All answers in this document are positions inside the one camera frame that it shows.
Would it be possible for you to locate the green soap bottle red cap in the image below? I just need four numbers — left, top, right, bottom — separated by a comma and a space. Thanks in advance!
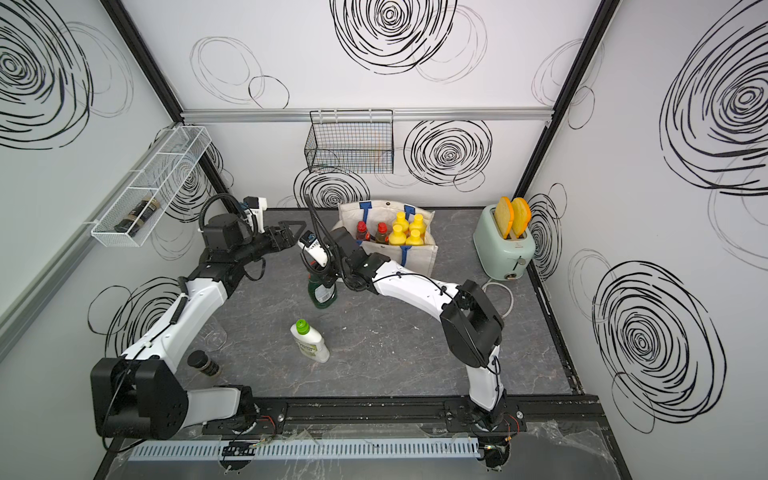
308, 273, 338, 309

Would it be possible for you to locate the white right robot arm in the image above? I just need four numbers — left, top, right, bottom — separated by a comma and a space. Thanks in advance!
298, 227, 505, 426

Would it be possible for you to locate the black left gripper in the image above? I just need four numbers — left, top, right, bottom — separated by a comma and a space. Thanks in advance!
233, 222, 305, 268

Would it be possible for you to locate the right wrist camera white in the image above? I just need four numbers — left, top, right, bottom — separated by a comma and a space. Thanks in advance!
298, 230, 329, 267

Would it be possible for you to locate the aluminium wall rail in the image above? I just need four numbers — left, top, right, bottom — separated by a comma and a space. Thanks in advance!
181, 106, 553, 124

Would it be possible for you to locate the yellow-green soap bottle red cap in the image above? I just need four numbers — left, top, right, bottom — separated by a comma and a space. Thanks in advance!
375, 222, 389, 244

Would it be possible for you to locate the mint green toaster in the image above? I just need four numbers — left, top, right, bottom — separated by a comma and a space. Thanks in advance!
473, 205, 536, 281

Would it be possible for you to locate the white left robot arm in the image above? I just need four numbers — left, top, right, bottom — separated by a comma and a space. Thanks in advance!
90, 214, 306, 440

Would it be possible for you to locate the grey slotted cable duct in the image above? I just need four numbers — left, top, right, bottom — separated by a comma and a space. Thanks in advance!
129, 437, 481, 461

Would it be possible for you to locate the white toaster power cable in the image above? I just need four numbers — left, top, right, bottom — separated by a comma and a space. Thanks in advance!
482, 278, 515, 319

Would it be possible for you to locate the small brown bottle black cap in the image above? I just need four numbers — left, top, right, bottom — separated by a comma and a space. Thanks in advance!
186, 350, 221, 378

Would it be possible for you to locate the clear plastic cup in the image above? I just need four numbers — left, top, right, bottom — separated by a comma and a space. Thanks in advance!
199, 320, 228, 352

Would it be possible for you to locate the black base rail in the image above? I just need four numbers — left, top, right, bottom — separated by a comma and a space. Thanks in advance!
204, 395, 605, 437

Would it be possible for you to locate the orange soap bottle yellow cap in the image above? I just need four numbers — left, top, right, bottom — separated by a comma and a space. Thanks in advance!
388, 224, 407, 246
405, 229, 424, 246
409, 214, 427, 237
393, 211, 410, 234

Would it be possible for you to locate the white soap bottle green cap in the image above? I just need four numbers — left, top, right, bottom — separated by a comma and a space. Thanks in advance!
290, 319, 330, 363

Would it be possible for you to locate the yellow toy toast slice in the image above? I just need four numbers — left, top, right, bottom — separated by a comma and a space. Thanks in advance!
493, 196, 514, 240

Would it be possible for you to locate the white wire wall shelf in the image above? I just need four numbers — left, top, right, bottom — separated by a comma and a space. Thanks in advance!
90, 125, 212, 248

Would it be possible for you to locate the black wire wall basket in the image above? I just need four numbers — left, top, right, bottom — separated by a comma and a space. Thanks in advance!
304, 121, 395, 174

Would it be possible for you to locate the dark bottle in shelf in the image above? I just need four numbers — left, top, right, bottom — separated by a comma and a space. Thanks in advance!
113, 197, 160, 237

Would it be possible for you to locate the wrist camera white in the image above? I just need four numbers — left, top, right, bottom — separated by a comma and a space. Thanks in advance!
242, 196, 268, 233
298, 230, 329, 267

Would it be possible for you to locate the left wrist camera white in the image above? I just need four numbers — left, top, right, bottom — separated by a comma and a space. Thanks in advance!
242, 196, 268, 233

